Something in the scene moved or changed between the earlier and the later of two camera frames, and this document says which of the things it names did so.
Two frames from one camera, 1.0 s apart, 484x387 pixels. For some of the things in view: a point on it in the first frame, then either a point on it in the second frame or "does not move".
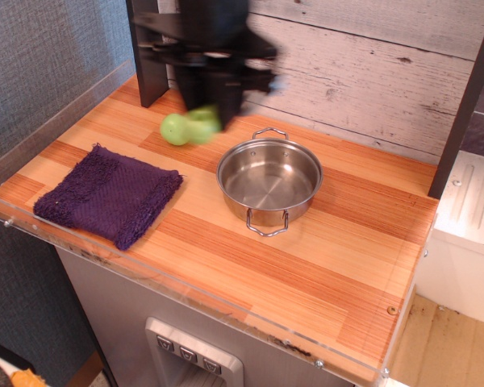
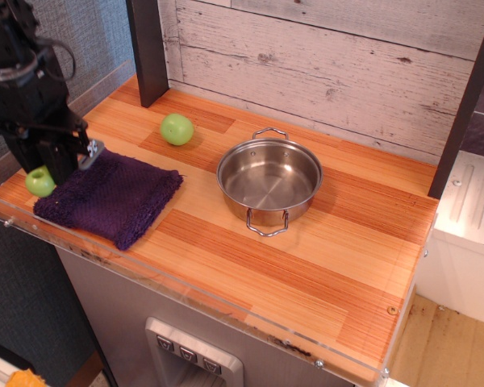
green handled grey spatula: x=203 y=122 -> x=39 y=180
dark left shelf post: x=152 y=79 does not move
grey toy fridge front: x=148 y=335 does not move
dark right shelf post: x=475 y=72 does not move
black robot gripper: x=208 y=37 -> x=35 y=105
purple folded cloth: x=110 y=197 does not move
